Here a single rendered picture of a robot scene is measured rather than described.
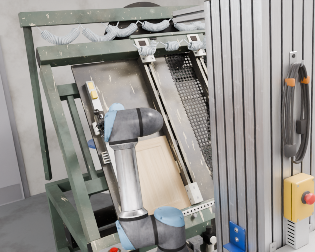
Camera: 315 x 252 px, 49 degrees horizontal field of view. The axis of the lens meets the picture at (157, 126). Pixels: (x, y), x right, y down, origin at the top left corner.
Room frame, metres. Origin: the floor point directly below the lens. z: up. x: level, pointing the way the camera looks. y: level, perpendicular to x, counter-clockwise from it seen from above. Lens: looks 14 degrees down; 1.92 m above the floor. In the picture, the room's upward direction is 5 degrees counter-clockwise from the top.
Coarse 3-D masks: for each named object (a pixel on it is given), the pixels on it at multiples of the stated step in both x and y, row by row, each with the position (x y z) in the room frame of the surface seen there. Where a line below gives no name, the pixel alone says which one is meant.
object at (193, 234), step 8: (200, 224) 1.90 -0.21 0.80; (208, 224) 1.93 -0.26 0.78; (192, 232) 1.87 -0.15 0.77; (200, 232) 1.90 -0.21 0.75; (208, 232) 1.87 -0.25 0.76; (192, 240) 1.80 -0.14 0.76; (200, 240) 1.84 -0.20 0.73; (208, 240) 1.85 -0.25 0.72; (144, 248) 1.72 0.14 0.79; (152, 248) 1.75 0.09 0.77; (192, 248) 1.77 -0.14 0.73; (200, 248) 1.90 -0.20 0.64; (208, 248) 1.87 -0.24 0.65
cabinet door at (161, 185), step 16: (144, 144) 2.12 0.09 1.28; (160, 144) 2.16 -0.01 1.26; (144, 160) 2.06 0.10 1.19; (160, 160) 2.10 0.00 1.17; (144, 176) 2.00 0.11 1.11; (160, 176) 2.04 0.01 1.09; (176, 176) 2.07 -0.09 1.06; (144, 192) 1.94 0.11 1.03; (160, 192) 1.97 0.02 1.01; (176, 192) 2.01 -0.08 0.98
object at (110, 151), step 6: (90, 90) 2.19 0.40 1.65; (90, 96) 2.17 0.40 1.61; (90, 102) 2.19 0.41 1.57; (96, 102) 2.16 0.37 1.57; (96, 108) 2.13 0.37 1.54; (96, 120) 2.12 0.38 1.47; (102, 138) 2.06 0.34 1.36; (108, 144) 2.02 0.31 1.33; (108, 150) 2.00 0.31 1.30; (114, 162) 1.97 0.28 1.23; (114, 168) 1.94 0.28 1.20; (114, 174) 1.94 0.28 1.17
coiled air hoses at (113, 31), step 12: (132, 24) 2.95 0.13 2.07; (144, 24) 3.05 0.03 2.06; (156, 24) 3.05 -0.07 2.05; (168, 24) 3.10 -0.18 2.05; (180, 24) 3.15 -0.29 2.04; (192, 24) 3.22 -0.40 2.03; (204, 24) 3.27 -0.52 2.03; (48, 36) 2.61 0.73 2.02; (60, 36) 2.67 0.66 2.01; (72, 36) 2.69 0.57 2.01; (96, 36) 2.78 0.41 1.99; (108, 36) 2.82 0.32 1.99; (120, 36) 2.89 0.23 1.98
